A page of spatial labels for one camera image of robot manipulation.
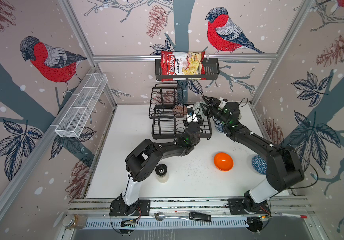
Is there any green patterned bowl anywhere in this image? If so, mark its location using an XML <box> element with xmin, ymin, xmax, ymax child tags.
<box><xmin>194</xmin><ymin>101</ymin><xmax>205</xmax><ymax>118</ymax></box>

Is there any red patterned bowl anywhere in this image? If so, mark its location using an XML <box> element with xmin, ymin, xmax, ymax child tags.
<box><xmin>172</xmin><ymin>105</ymin><xmax>187</xmax><ymax>118</ymax></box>

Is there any black wire dish rack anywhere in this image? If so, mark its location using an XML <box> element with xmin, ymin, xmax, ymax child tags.
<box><xmin>148</xmin><ymin>83</ymin><xmax>213</xmax><ymax>141</ymax></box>

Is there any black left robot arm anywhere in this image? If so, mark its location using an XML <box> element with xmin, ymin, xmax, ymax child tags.
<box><xmin>121</xmin><ymin>122</ymin><xmax>201</xmax><ymax>207</ymax></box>

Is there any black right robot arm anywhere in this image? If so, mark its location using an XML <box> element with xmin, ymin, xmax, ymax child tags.
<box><xmin>201</xmin><ymin>96</ymin><xmax>305</xmax><ymax>214</ymax></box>

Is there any blue floral bowl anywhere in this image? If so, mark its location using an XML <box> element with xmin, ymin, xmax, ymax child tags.
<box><xmin>215</xmin><ymin>122</ymin><xmax>224</xmax><ymax>133</ymax></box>

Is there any orange plastic bowl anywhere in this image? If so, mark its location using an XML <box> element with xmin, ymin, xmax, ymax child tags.
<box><xmin>214</xmin><ymin>153</ymin><xmax>234</xmax><ymax>172</ymax></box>

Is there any red cassava chips bag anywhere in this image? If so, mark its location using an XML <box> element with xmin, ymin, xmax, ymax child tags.
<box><xmin>161</xmin><ymin>51</ymin><xmax>206</xmax><ymax>77</ymax></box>

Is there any black lid jar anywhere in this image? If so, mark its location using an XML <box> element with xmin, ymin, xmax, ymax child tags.
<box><xmin>155</xmin><ymin>164</ymin><xmax>169</xmax><ymax>184</ymax></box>

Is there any blue geometric patterned bowl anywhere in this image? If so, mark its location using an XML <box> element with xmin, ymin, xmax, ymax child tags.
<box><xmin>252</xmin><ymin>155</ymin><xmax>267</xmax><ymax>175</ymax></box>

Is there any metal spoon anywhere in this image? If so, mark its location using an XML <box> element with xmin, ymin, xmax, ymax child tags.
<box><xmin>155</xmin><ymin>212</ymin><xmax>189</xmax><ymax>222</ymax></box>

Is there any red white marker pen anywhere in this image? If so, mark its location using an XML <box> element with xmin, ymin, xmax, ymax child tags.
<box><xmin>277</xmin><ymin>212</ymin><xmax>308</xmax><ymax>219</ymax></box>

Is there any glass jar with spice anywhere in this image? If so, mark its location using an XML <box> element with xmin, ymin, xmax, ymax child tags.
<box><xmin>62</xmin><ymin>214</ymin><xmax>88</xmax><ymax>229</ymax></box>

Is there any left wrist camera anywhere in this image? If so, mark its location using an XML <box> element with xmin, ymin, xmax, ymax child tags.
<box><xmin>186</xmin><ymin>109</ymin><xmax>198</xmax><ymax>123</ymax></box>

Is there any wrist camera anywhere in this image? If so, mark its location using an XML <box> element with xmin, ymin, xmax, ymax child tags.
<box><xmin>219</xmin><ymin>98</ymin><xmax>228</xmax><ymax>109</ymax></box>
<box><xmin>186</xmin><ymin>109</ymin><xmax>198</xmax><ymax>123</ymax></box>

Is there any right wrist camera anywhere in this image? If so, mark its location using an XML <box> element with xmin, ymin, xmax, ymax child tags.
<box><xmin>219</xmin><ymin>98</ymin><xmax>228</xmax><ymax>109</ymax></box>

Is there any black wall shelf basket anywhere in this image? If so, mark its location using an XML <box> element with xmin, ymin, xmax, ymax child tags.
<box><xmin>155</xmin><ymin>59</ymin><xmax>220</xmax><ymax>82</ymax></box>

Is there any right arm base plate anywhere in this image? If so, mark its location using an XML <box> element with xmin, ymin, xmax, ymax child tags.
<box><xmin>226</xmin><ymin>198</ymin><xmax>271</xmax><ymax>215</ymax></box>

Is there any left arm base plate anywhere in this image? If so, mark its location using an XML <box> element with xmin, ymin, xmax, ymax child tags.
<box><xmin>109</xmin><ymin>198</ymin><xmax>151</xmax><ymax>217</ymax></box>

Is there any white wire mesh basket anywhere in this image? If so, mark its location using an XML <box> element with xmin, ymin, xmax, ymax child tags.
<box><xmin>55</xmin><ymin>73</ymin><xmax>108</xmax><ymax>138</ymax></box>

